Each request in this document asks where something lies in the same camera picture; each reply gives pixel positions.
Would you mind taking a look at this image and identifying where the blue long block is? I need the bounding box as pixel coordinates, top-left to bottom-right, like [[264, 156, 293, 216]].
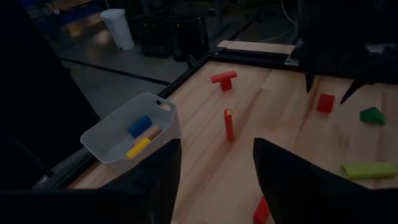
[[127, 114, 154, 139]]

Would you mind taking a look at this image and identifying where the light grey plastic bin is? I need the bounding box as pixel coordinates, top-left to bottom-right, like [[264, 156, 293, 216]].
[[80, 92, 181, 164]]

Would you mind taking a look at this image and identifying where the natural wood long block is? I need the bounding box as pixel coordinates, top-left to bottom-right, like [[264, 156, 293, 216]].
[[133, 125, 162, 146]]

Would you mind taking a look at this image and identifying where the orange-red long block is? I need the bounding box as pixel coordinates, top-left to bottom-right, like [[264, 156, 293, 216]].
[[223, 108, 236, 142]]

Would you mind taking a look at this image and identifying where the yellow cylinder block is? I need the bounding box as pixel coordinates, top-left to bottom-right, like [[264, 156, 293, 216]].
[[125, 137, 152, 159]]

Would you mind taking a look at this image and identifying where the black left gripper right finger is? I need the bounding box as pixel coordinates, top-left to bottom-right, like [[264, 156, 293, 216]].
[[252, 138, 398, 224]]

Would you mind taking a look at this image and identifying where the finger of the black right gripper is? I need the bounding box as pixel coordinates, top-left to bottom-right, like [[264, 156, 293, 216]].
[[303, 70, 317, 94], [340, 79, 368, 105]]

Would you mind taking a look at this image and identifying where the black equipment case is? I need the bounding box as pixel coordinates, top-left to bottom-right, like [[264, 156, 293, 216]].
[[138, 12, 174, 58], [172, 15, 210, 62]]

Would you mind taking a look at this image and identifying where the black room divider panel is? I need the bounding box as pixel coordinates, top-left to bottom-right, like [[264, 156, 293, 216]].
[[0, 0, 101, 190]]

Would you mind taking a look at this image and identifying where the green cube block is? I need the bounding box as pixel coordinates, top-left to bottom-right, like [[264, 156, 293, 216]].
[[359, 106, 386, 126]]

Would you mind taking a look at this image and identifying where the green long block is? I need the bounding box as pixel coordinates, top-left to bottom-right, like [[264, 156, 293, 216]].
[[341, 161, 398, 180]]

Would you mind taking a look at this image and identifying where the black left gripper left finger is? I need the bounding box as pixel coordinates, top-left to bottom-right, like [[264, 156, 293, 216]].
[[99, 138, 182, 224]]

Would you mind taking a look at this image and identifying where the white trash can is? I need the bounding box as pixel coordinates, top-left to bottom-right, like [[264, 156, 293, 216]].
[[99, 8, 135, 52]]

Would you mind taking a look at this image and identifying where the red long block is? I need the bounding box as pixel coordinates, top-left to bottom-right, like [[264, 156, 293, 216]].
[[210, 70, 238, 84], [252, 195, 271, 224]]

